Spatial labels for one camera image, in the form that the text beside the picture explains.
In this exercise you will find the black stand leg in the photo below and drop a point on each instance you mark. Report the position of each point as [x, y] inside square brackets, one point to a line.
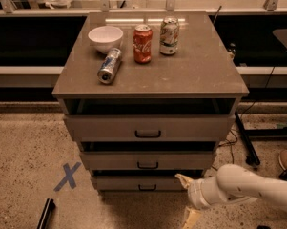
[252, 157]

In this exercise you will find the brown shoe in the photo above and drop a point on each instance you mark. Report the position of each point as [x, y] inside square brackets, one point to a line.
[286, 160]

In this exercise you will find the grey drawer cabinet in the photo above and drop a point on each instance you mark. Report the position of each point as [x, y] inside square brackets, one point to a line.
[201, 68]

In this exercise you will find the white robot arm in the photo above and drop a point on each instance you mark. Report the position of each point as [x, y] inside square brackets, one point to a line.
[232, 184]

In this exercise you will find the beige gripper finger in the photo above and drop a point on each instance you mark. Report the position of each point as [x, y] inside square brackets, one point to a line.
[191, 217]
[185, 181]

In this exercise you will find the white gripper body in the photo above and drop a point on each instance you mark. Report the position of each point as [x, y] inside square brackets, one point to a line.
[195, 193]

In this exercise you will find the grey drawer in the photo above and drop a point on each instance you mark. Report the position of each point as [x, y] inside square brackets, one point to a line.
[179, 155]
[150, 120]
[141, 180]

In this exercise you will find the blue tape cross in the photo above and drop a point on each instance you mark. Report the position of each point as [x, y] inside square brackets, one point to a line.
[68, 177]

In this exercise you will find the black bar on floor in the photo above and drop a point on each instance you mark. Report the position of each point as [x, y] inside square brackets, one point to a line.
[46, 214]

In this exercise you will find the white bowl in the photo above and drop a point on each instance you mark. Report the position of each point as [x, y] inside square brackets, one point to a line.
[106, 37]

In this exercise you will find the red cola can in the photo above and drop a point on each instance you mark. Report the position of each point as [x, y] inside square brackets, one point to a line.
[142, 41]

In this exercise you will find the silver blue lying can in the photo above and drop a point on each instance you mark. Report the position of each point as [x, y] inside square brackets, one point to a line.
[110, 66]

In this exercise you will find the green white soda can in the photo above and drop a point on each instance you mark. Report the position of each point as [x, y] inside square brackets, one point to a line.
[169, 32]

